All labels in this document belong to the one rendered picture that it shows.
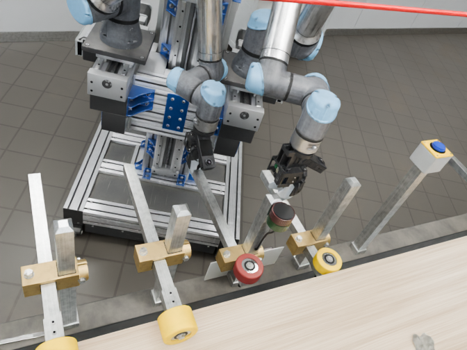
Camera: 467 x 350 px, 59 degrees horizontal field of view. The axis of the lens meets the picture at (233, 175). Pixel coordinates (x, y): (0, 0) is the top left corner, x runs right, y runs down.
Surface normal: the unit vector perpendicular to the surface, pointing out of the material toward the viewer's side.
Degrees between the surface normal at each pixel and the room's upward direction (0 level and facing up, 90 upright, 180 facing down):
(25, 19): 90
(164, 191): 0
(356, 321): 0
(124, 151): 0
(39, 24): 90
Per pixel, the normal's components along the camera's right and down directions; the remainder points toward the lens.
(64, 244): 0.37, 0.72
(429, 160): -0.89, 0.11
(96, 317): 0.25, -0.69
